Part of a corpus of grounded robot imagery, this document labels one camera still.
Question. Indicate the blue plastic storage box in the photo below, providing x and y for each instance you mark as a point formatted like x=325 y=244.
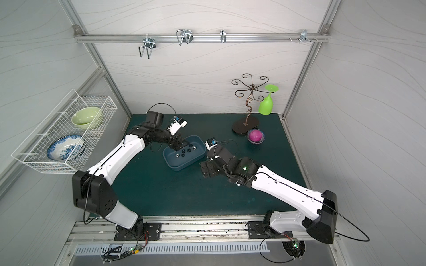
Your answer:
x=186 y=156

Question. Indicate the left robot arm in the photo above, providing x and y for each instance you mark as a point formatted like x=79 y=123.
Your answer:
x=92 y=189

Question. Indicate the dark metal jewelry stand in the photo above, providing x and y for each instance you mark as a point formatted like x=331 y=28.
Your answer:
x=251 y=93

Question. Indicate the white wire basket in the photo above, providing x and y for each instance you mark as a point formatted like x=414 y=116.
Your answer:
x=33 y=150

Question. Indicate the green table mat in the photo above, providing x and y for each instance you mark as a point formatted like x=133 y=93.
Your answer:
x=149 y=187

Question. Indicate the small metal hook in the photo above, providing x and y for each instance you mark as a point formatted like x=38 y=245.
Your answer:
x=222 y=36

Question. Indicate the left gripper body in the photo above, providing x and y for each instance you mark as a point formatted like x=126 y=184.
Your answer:
x=175 y=142

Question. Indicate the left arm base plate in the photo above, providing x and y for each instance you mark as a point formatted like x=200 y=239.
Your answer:
x=140 y=230

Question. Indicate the aluminium front rail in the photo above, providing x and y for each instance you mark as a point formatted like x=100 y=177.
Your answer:
x=174 y=229

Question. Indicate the blue white patterned bowl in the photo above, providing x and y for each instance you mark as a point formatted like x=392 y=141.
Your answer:
x=67 y=148

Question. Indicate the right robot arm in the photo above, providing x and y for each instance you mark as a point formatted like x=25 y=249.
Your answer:
x=316 y=212

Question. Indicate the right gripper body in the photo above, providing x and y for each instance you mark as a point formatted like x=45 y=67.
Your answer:
x=207 y=168

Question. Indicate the green plastic goblet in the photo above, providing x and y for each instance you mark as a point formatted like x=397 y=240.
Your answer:
x=266 y=106

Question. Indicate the aluminium rail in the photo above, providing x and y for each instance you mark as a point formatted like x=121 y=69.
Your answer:
x=198 y=38
x=174 y=229

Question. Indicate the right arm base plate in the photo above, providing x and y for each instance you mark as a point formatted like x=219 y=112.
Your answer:
x=257 y=230

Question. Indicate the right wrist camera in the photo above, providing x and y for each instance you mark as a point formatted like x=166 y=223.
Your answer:
x=210 y=143

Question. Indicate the metal double hook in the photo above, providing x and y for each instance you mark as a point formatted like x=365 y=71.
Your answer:
x=147 y=47

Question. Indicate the metal hook right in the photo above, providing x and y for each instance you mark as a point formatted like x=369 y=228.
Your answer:
x=303 y=38

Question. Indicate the green ceramic bowl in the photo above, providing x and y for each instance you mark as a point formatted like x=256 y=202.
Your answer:
x=88 y=118

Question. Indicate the metal hook centre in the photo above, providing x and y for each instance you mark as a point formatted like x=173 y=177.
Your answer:
x=184 y=36

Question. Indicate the purple ball in bowl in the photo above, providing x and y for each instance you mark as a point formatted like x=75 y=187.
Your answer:
x=256 y=136

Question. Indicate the aluminium top rail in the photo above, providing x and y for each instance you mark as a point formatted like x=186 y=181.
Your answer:
x=198 y=38

